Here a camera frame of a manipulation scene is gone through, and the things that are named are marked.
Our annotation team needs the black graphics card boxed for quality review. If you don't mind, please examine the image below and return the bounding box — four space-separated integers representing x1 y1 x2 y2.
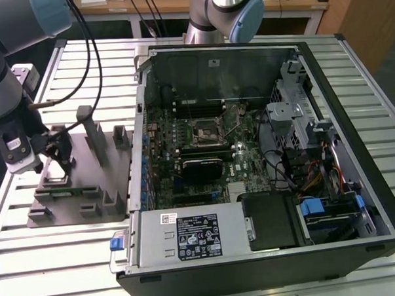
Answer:
180 157 225 183

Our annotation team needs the grey metal drive cage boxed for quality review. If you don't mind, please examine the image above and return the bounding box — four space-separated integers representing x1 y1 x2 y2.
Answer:
264 58 339 152

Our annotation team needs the blue case latch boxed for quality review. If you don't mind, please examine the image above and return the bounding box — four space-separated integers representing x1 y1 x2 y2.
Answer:
109 234 124 253

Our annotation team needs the grey parts rack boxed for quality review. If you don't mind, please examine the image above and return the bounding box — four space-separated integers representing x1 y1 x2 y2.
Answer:
21 103 138 230

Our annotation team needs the hard disk in blue carrier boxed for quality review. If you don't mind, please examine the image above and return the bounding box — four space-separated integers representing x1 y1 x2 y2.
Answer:
297 194 368 246

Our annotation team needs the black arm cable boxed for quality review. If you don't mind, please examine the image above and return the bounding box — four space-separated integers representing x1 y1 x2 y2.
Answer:
41 0 107 139
23 0 95 109

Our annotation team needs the wooden desk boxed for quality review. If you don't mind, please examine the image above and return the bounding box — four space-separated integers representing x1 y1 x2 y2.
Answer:
76 0 331 46

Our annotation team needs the grey wrist camera housing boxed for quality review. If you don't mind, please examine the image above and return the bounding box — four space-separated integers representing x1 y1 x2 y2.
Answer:
11 62 41 98

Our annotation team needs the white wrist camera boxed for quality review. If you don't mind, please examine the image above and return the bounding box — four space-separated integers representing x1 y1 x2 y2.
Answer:
2 128 45 176

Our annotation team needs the wooden cabinet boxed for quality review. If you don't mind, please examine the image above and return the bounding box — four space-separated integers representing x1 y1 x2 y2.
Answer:
317 0 395 81

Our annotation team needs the green RAM stick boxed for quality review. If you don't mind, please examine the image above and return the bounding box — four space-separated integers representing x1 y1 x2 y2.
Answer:
48 188 85 197

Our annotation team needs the silver power supply unit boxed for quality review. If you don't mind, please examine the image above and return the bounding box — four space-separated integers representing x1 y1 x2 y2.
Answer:
134 204 253 267

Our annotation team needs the black RAM slot bank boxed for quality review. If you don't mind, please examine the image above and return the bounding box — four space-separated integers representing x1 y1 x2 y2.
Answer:
171 96 226 120
178 145 234 163

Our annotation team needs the orange yellow wire bundle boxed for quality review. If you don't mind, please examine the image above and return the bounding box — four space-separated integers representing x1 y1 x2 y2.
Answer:
293 139 348 198

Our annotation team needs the silver chipset heatsink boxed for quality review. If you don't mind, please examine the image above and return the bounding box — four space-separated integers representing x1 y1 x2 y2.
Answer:
227 181 249 197

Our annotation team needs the black open PC case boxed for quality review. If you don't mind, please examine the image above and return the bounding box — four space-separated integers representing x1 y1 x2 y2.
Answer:
105 34 395 296

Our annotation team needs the CPU socket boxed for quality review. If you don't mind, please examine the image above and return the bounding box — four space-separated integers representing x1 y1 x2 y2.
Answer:
191 118 227 146

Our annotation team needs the green motherboard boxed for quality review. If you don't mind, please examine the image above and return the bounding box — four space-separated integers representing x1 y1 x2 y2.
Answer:
142 98 276 210

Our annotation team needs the metal socket cover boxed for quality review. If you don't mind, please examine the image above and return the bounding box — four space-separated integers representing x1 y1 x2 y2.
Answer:
221 103 244 138

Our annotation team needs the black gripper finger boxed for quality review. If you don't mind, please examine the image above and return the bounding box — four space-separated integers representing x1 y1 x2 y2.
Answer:
54 135 77 177

